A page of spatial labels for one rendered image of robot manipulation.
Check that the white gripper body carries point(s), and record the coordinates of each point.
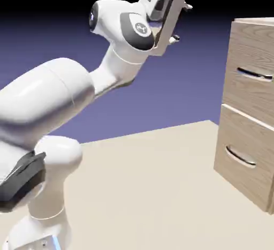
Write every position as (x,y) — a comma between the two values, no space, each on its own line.
(171,22)

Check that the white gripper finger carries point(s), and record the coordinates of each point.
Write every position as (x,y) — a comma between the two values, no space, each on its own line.
(174,38)
(188,5)

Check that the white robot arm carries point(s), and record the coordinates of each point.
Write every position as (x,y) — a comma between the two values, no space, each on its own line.
(53,91)

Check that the light wood drawer front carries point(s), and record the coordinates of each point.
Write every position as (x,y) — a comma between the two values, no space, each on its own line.
(244,158)
(250,70)

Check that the light wood cabinet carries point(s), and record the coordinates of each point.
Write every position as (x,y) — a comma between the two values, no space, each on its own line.
(246,113)

